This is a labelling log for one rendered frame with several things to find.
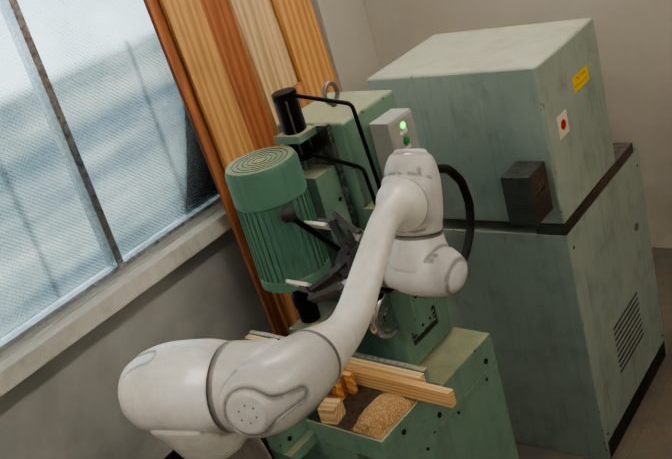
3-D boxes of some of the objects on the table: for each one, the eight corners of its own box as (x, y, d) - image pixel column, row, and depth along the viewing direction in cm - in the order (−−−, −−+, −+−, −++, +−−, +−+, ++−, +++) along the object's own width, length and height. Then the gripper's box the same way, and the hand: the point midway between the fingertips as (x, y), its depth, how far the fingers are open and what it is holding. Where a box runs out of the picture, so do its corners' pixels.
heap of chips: (350, 430, 200) (345, 417, 199) (384, 394, 209) (381, 381, 208) (380, 439, 194) (376, 426, 193) (415, 401, 203) (411, 388, 202)
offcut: (346, 412, 207) (341, 398, 205) (338, 424, 203) (333, 410, 202) (329, 411, 209) (325, 397, 207) (321, 423, 205) (316, 409, 204)
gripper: (367, 326, 179) (292, 311, 193) (399, 212, 184) (324, 206, 199) (345, 317, 173) (270, 302, 188) (379, 200, 179) (303, 194, 193)
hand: (301, 253), depth 192 cm, fingers open, 13 cm apart
